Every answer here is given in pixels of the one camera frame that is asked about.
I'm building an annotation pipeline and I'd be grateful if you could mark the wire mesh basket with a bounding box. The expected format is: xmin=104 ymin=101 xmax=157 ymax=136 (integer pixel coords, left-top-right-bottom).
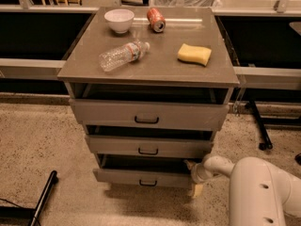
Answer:
xmin=150 ymin=0 xmax=222 ymax=8

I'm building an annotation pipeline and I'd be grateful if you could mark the clear plastic water bottle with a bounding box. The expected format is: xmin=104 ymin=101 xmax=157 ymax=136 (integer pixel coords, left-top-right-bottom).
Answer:
xmin=99 ymin=40 xmax=151 ymax=73

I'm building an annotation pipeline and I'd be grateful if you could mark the grey bottom drawer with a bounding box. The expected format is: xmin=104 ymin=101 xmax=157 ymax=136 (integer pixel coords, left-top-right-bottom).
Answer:
xmin=93 ymin=154 xmax=193 ymax=188

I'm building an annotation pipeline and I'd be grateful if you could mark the black stand leg left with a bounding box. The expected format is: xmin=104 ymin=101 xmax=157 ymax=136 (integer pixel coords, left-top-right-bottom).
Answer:
xmin=27 ymin=170 xmax=58 ymax=226

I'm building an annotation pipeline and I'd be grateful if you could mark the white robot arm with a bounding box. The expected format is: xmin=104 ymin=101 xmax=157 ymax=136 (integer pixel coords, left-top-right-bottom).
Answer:
xmin=185 ymin=154 xmax=301 ymax=226

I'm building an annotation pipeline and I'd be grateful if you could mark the grey top drawer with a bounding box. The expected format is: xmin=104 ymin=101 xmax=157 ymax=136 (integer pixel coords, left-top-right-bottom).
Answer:
xmin=70 ymin=99 xmax=229 ymax=131

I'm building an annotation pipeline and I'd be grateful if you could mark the black stand leg right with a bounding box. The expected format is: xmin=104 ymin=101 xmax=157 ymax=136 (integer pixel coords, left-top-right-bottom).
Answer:
xmin=246 ymin=100 xmax=273 ymax=151

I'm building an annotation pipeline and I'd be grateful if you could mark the red soda can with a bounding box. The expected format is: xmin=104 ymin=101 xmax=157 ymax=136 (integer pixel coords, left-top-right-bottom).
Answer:
xmin=147 ymin=8 xmax=166 ymax=33

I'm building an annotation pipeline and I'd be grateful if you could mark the grey drawer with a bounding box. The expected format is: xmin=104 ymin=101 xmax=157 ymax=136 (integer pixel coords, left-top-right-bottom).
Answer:
xmin=70 ymin=99 xmax=229 ymax=131
xmin=86 ymin=135 xmax=213 ymax=158
xmin=93 ymin=154 xmax=193 ymax=188

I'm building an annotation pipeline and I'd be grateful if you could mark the grey middle drawer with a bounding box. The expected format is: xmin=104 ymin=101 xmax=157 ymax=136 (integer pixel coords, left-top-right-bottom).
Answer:
xmin=86 ymin=135 xmax=213 ymax=158

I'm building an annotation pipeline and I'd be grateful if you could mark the grey drawer cabinet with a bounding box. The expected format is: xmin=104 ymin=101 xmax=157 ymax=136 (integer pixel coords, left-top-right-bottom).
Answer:
xmin=56 ymin=6 xmax=241 ymax=186

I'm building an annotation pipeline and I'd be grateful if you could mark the white bowl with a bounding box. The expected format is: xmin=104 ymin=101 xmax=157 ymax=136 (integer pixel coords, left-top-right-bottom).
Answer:
xmin=104 ymin=8 xmax=135 ymax=34

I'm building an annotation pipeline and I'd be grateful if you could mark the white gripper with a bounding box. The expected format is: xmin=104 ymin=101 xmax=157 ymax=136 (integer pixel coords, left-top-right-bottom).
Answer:
xmin=184 ymin=159 xmax=214 ymax=199

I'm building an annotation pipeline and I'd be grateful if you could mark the black stand leg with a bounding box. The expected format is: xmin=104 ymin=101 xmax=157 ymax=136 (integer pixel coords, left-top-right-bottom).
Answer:
xmin=246 ymin=100 xmax=273 ymax=151
xmin=27 ymin=170 xmax=58 ymax=226

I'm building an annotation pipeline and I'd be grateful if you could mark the yellow sponge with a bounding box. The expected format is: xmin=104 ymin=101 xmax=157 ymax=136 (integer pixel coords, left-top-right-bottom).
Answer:
xmin=178 ymin=43 xmax=212 ymax=66

